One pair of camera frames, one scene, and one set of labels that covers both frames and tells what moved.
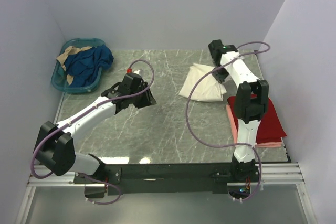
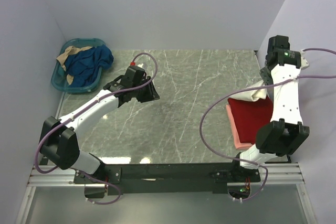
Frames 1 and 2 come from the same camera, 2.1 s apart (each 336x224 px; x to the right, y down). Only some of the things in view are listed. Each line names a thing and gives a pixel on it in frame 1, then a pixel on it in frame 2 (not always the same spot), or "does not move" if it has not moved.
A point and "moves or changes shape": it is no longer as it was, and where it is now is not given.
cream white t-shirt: x=209 y=88 moves or changes shape
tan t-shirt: x=70 y=51 does not move
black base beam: x=167 y=178 does not move
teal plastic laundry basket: x=59 y=75 does not move
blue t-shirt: x=85 y=65 does not move
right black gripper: x=220 y=78 to x=264 y=73
